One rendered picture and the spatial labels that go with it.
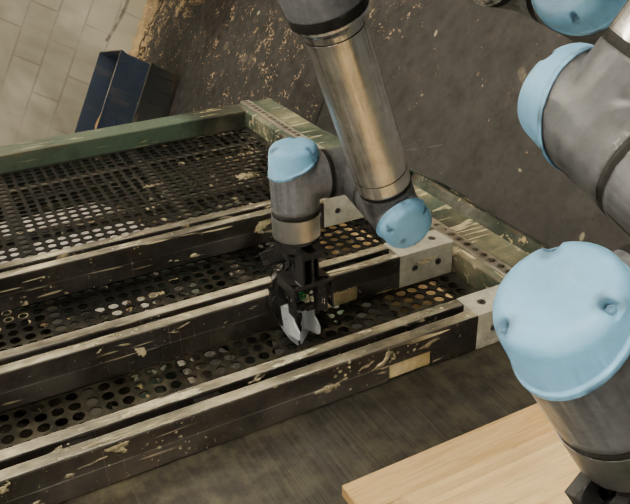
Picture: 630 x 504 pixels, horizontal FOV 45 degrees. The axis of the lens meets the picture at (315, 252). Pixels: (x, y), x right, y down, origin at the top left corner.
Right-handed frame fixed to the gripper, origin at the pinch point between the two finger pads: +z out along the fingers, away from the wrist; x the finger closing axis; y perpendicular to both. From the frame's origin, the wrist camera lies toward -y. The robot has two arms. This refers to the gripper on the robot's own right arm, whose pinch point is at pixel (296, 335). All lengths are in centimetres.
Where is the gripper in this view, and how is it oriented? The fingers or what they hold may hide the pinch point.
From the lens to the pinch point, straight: 131.0
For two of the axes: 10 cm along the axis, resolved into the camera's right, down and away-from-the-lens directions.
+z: 0.3, 8.7, 4.8
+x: 8.8, -2.6, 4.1
